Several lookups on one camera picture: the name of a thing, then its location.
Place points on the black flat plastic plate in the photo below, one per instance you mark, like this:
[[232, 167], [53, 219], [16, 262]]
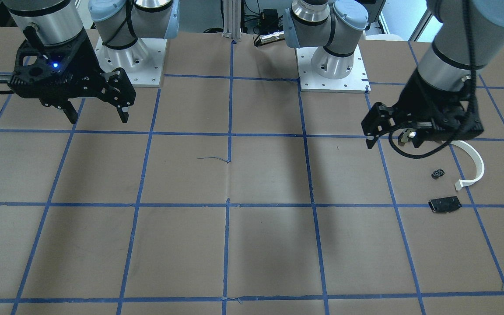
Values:
[[444, 205]]

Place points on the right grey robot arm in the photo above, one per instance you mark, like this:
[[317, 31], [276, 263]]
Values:
[[216, 96]]

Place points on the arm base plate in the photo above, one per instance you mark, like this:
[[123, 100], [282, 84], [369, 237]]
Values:
[[322, 72], [143, 62]]

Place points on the brown paper table cover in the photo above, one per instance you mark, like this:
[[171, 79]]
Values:
[[339, 229]]

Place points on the curved metal brake shoe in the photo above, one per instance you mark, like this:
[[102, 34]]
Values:
[[407, 135]]

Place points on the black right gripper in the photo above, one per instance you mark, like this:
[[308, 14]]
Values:
[[82, 64]]

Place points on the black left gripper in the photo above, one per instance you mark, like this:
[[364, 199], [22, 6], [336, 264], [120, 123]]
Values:
[[425, 97]]

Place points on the aluminium frame post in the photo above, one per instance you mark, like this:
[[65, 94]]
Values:
[[232, 15]]

